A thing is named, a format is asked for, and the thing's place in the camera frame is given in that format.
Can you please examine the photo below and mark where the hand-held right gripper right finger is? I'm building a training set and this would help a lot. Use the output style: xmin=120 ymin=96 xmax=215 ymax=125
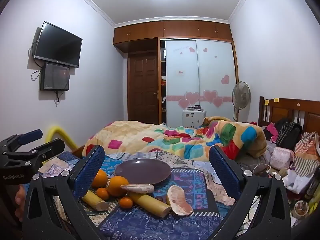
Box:
xmin=207 ymin=145 xmax=292 ymax=240

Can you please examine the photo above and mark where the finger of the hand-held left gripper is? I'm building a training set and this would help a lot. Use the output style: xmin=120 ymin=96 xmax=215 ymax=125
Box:
xmin=0 ymin=129 xmax=43 ymax=153
xmin=24 ymin=139 xmax=66 ymax=164

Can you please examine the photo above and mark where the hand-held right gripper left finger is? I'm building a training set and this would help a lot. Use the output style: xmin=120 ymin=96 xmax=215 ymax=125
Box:
xmin=22 ymin=145 xmax=108 ymax=240

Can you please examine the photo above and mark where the yellow sugarcane piece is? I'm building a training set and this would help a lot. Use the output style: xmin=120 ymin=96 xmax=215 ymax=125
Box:
xmin=81 ymin=190 xmax=110 ymax=212
xmin=129 ymin=192 xmax=172 ymax=218

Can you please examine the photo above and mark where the large orange with sticker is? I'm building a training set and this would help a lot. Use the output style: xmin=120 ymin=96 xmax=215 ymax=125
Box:
xmin=106 ymin=176 xmax=130 ymax=197

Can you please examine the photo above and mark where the purple plate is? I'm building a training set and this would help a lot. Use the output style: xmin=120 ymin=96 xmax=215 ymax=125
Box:
xmin=114 ymin=158 xmax=171 ymax=185

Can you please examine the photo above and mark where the thick pomelo segment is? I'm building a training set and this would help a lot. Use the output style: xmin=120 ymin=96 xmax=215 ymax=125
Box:
xmin=166 ymin=185 xmax=194 ymax=216

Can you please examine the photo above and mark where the person's left hand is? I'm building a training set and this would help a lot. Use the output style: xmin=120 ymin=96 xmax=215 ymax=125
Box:
xmin=14 ymin=187 xmax=26 ymax=214

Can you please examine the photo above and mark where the yellow foam tube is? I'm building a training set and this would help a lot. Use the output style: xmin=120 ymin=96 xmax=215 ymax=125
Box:
xmin=45 ymin=126 xmax=79 ymax=153

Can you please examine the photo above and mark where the small mandarin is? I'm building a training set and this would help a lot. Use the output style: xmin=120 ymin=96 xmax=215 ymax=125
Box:
xmin=119 ymin=196 xmax=133 ymax=208
xmin=96 ymin=187 xmax=110 ymax=201

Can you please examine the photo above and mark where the thin pomelo segment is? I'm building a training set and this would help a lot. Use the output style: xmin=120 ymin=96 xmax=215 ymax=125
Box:
xmin=120 ymin=184 xmax=155 ymax=194

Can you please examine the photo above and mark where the pink bag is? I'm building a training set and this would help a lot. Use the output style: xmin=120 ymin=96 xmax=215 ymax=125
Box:
xmin=270 ymin=147 xmax=295 ymax=171

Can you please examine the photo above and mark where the colourful checked blanket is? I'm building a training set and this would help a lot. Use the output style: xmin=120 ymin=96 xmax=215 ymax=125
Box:
xmin=82 ymin=117 xmax=267 ymax=162

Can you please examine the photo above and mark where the small white cabinet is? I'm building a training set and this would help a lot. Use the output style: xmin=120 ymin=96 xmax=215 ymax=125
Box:
xmin=182 ymin=109 xmax=207 ymax=128

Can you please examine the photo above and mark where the pink garment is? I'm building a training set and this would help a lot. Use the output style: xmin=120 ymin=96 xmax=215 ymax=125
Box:
xmin=265 ymin=122 xmax=279 ymax=143

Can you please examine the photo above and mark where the white plastic bag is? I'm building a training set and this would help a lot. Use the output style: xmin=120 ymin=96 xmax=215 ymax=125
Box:
xmin=286 ymin=167 xmax=313 ymax=193

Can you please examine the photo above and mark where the black backpack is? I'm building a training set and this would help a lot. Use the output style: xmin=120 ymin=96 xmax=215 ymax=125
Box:
xmin=275 ymin=117 xmax=303 ymax=150

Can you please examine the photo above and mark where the standing fan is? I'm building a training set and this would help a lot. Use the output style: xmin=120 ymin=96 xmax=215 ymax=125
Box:
xmin=231 ymin=81 xmax=251 ymax=122

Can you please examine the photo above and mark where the dark blue patterned cloth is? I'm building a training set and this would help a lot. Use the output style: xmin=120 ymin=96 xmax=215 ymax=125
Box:
xmin=82 ymin=167 xmax=235 ymax=240

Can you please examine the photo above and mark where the small round bowl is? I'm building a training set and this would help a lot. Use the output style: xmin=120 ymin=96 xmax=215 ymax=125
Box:
xmin=294 ymin=200 xmax=310 ymax=218

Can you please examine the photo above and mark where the striped bag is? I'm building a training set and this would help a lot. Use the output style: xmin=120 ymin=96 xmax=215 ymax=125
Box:
xmin=294 ymin=131 xmax=320 ymax=170

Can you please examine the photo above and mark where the wooden bed headboard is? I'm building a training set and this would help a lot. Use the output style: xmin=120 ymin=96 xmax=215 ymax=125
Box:
xmin=259 ymin=96 xmax=320 ymax=135

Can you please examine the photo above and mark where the brown wooden door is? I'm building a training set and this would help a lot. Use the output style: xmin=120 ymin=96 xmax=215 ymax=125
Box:
xmin=127 ymin=52 xmax=159 ymax=122

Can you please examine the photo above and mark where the frosted sliding wardrobe door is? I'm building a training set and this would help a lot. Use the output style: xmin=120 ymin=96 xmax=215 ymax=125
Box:
xmin=196 ymin=40 xmax=237 ymax=120
xmin=165 ymin=40 xmax=200 ymax=128

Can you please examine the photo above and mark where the brown wooden wardrobe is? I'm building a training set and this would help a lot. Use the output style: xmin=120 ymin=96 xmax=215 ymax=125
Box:
xmin=113 ymin=20 xmax=239 ymax=128

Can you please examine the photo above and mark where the small black wall monitor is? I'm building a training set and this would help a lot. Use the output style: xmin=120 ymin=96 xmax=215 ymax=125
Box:
xmin=40 ymin=62 xmax=70 ymax=92

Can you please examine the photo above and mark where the black wall television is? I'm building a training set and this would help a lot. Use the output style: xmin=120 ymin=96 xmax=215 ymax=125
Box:
xmin=34 ymin=21 xmax=83 ymax=68

